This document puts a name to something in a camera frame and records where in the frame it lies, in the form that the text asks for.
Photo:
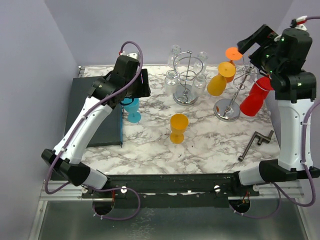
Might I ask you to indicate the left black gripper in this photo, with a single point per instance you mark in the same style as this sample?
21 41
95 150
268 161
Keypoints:
143 90

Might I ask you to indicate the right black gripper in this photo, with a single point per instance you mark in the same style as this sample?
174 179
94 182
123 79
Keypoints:
264 35

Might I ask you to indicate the blue plastic wine glass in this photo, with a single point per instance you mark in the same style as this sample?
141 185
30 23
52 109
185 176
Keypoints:
131 106

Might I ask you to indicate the red plastic wine glass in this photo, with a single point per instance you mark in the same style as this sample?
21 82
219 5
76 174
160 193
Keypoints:
252 103
262 87

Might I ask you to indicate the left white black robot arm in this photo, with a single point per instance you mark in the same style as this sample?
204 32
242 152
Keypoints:
127 80

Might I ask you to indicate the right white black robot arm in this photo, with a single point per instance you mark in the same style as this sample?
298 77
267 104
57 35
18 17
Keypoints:
295 91

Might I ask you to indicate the dark orange hanging wine glass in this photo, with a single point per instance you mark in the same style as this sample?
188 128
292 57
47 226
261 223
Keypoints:
232 54

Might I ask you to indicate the orange standing plastic wine glass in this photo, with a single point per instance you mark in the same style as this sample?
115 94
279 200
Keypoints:
178 125

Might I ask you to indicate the chrome bottle rack centre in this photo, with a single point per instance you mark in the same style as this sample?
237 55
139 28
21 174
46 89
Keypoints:
183 96

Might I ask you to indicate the yellow-orange hanging wine glass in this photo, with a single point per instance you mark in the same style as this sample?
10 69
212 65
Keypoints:
218 83

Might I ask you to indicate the chrome wine glass rack right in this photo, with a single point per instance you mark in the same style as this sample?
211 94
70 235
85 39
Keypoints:
227 109

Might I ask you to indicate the clear glass bottle front left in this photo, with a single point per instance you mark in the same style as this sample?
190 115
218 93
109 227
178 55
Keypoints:
171 82

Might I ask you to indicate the clear glass bottle front right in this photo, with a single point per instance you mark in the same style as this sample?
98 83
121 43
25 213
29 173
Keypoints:
199 85

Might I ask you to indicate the clear glass bottle back right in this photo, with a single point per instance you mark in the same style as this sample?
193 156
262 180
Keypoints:
200 62

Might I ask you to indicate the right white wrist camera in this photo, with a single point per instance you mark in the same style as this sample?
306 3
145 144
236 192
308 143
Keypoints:
299 23

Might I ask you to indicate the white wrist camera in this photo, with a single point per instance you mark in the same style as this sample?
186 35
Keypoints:
299 23
134 55

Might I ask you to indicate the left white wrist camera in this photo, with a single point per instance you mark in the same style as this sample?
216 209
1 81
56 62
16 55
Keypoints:
134 55

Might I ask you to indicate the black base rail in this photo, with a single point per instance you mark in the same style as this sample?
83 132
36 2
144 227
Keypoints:
169 191

